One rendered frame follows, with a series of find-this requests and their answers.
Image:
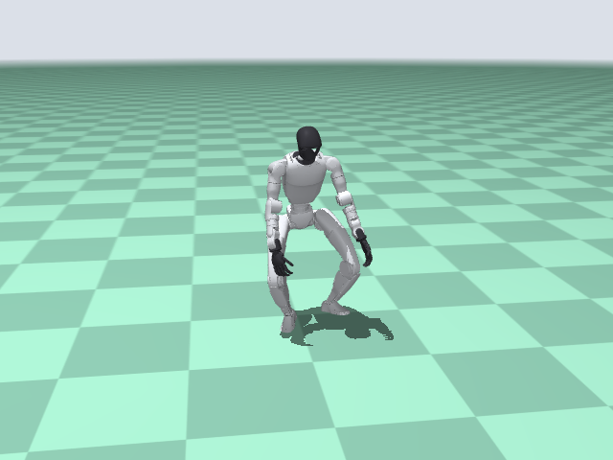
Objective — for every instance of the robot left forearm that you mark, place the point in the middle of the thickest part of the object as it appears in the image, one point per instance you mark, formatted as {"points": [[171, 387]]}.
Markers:
{"points": [[352, 218]]}

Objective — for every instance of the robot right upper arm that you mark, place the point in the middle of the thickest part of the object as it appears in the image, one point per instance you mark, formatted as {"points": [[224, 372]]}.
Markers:
{"points": [[275, 171]]}

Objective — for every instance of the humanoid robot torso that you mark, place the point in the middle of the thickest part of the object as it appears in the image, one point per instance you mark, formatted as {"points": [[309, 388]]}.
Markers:
{"points": [[302, 183]]}

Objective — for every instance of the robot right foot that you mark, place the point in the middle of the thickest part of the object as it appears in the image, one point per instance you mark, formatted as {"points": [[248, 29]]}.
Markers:
{"points": [[288, 324]]}

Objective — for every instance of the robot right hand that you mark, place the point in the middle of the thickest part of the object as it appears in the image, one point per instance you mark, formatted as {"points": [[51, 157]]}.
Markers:
{"points": [[278, 260]]}

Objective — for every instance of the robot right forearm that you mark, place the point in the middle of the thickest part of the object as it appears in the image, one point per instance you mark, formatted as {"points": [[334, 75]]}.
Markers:
{"points": [[272, 226]]}

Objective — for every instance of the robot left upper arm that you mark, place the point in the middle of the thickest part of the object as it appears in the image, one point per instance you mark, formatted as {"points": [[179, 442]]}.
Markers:
{"points": [[338, 179]]}

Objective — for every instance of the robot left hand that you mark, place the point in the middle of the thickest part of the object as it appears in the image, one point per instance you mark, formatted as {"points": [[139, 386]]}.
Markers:
{"points": [[365, 246]]}

